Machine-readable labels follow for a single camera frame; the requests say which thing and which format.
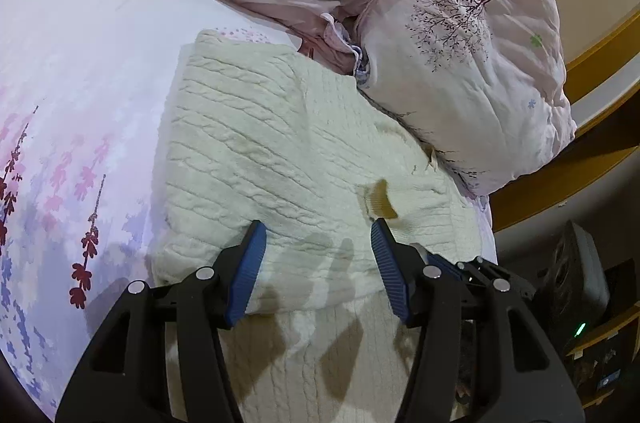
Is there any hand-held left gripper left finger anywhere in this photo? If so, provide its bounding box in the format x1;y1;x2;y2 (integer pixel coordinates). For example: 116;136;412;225
55;220;269;423

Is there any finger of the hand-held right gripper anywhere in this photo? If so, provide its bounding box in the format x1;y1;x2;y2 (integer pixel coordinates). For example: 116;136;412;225
410;243;538;304

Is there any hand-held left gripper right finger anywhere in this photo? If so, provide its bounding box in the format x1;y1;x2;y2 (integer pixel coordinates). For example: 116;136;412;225
370;219;586;423

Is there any cream cable-knit sweater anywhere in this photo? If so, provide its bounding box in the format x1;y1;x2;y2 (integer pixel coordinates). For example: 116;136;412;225
149;29;499;423

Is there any wooden shelf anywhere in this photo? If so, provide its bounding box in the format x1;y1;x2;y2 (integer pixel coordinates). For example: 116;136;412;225
564;303;640;410

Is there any pink floral quilt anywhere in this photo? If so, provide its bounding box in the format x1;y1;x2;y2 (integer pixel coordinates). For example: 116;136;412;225
37;0;579;198

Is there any floral bed sheet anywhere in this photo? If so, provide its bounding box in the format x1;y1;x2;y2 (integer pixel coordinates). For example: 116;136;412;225
0;0;499;422

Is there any yellow wooden bed frame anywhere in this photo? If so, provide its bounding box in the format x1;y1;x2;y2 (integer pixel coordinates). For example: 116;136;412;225
487;0;640;235

